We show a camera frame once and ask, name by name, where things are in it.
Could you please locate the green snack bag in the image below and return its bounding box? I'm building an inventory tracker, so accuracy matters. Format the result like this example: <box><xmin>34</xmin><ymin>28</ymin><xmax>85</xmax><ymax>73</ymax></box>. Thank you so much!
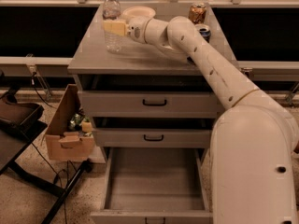
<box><xmin>68</xmin><ymin>113</ymin><xmax>84</xmax><ymax>132</ymax></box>

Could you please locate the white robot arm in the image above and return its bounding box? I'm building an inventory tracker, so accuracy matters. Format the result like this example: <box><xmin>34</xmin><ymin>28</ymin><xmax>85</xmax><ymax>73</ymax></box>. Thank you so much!
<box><xmin>103</xmin><ymin>16</ymin><xmax>299</xmax><ymax>224</ymax></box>

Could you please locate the grey open bottom drawer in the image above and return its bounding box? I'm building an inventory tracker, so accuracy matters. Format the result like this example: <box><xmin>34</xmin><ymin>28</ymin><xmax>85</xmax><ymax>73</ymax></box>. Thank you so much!
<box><xmin>91</xmin><ymin>147</ymin><xmax>213</xmax><ymax>224</ymax></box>

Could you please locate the white paper bowl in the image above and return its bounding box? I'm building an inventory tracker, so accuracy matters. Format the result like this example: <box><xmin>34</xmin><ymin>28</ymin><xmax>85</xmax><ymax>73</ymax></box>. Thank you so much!
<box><xmin>121</xmin><ymin>6</ymin><xmax>156</xmax><ymax>21</ymax></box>

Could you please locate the orange soda can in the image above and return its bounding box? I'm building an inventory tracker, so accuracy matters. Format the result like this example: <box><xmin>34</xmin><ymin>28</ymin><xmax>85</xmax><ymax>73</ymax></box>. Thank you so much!
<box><xmin>189</xmin><ymin>3</ymin><xmax>206</xmax><ymax>24</ymax></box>

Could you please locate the clear plastic water bottle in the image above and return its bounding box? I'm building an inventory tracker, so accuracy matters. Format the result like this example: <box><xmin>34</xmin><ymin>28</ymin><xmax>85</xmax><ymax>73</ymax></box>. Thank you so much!
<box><xmin>102</xmin><ymin>0</ymin><xmax>121</xmax><ymax>53</ymax></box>

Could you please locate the grey drawer cabinet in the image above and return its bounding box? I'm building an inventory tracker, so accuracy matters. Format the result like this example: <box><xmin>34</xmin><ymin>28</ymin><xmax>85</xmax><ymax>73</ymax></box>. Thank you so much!
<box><xmin>67</xmin><ymin>2</ymin><xmax>242</xmax><ymax>161</ymax></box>

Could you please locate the brown cardboard box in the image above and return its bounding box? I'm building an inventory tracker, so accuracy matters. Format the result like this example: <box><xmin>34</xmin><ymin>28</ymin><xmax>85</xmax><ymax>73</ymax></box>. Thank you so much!
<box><xmin>45</xmin><ymin>84</ymin><xmax>95</xmax><ymax>161</ymax></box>

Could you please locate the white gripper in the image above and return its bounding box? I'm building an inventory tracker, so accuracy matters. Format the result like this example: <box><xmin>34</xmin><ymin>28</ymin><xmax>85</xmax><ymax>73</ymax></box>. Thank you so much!
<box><xmin>103</xmin><ymin>16</ymin><xmax>150</xmax><ymax>44</ymax></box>

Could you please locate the grey top drawer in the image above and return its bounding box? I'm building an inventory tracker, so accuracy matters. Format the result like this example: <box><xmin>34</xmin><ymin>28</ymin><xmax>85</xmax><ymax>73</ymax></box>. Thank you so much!
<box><xmin>78</xmin><ymin>91</ymin><xmax>224</xmax><ymax>119</ymax></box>

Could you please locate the grey middle drawer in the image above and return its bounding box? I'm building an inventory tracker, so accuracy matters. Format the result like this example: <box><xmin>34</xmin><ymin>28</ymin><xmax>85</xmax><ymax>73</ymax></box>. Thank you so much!
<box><xmin>93</xmin><ymin>128</ymin><xmax>211</xmax><ymax>148</ymax></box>

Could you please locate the blue soda can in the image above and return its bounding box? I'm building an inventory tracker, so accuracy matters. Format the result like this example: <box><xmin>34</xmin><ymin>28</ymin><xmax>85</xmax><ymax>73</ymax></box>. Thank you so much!
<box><xmin>186</xmin><ymin>23</ymin><xmax>212</xmax><ymax>63</ymax></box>

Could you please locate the black floor cable left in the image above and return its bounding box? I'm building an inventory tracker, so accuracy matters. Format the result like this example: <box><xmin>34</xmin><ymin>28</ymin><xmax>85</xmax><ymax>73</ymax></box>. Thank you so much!
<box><xmin>30</xmin><ymin>72</ymin><xmax>78</xmax><ymax>224</ymax></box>

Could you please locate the black tray on table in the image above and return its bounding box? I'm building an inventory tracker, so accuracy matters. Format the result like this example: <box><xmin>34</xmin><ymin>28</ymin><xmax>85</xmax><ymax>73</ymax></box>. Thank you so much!
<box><xmin>0</xmin><ymin>101</ymin><xmax>44</xmax><ymax>133</ymax></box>

